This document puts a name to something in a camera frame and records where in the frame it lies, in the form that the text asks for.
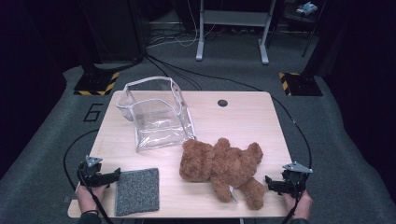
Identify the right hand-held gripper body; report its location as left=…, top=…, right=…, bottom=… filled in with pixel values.
left=281, top=161, right=314, bottom=199

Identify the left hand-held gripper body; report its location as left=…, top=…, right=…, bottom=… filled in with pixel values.
left=78, top=155, right=108, bottom=189

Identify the grey speckled cloth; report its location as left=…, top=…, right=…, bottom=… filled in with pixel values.
left=114, top=167, right=161, bottom=217

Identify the brown teddy bear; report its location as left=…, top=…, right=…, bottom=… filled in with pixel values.
left=178, top=137, right=265, bottom=211

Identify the clear plastic bag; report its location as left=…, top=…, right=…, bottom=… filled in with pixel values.
left=115, top=76, right=197, bottom=153

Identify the person's left hand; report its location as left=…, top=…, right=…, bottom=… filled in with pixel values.
left=75, top=183, right=108, bottom=214

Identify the person's right hand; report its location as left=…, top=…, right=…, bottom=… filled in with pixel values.
left=283, top=189, right=313, bottom=220

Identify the black striped stand base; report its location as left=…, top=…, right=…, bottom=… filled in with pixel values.
left=73, top=63, right=120, bottom=96
left=278, top=72, right=324, bottom=97

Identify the dark curtain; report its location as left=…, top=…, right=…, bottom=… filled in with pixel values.
left=0, top=0, right=78, bottom=181
left=323, top=0, right=396, bottom=194

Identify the dark shelf cart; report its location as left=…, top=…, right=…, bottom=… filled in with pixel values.
left=267, top=0, right=328, bottom=59

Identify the blue and white item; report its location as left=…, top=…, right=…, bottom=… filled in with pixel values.
left=295, top=1, right=318, bottom=17

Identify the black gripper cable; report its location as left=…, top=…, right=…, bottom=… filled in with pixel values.
left=144, top=54, right=313, bottom=224
left=63, top=129, right=115, bottom=224

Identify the black floor cable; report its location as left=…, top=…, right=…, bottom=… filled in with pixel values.
left=146, top=55, right=203, bottom=91

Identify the tangle of black cables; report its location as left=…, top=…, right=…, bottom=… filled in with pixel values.
left=148, top=27, right=200, bottom=45

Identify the white floor cable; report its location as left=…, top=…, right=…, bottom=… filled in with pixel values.
left=148, top=0, right=218, bottom=49

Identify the white metal desk frame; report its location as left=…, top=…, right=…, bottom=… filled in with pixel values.
left=195, top=0, right=277, bottom=65

